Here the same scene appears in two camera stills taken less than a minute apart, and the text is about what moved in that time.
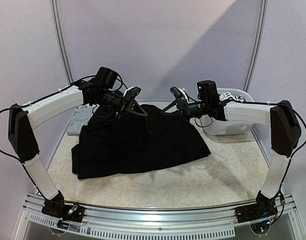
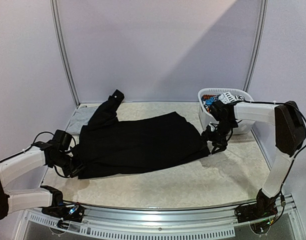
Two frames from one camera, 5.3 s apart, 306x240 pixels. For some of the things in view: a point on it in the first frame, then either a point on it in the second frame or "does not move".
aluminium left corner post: (59, 38) does not move
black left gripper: (126, 102) -> (79, 166)
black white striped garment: (225, 96) does not move
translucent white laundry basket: (219, 127) does not move
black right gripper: (180, 106) -> (215, 137)
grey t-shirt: (82, 115) does not move
